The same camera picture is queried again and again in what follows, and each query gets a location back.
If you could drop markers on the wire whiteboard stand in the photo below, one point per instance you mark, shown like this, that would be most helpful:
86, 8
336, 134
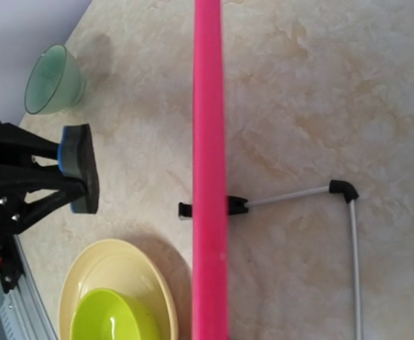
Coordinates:
294, 265

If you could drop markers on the aluminium front rail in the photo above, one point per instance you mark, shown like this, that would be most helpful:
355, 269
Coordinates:
22, 313

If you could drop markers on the clear glass bowl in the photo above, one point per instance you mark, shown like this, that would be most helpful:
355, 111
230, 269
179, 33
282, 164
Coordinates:
55, 83

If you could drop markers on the pink framed whiteboard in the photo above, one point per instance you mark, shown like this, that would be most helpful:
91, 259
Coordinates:
210, 219

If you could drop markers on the beige round plate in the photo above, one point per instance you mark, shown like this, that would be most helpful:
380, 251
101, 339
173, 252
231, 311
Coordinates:
124, 268

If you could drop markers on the blue whiteboard eraser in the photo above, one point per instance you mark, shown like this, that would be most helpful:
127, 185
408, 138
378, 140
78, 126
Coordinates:
76, 159

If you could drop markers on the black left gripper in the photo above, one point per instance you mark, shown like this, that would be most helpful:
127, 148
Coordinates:
17, 148

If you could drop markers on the green plastic bowl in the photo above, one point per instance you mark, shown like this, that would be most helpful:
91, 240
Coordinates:
106, 314

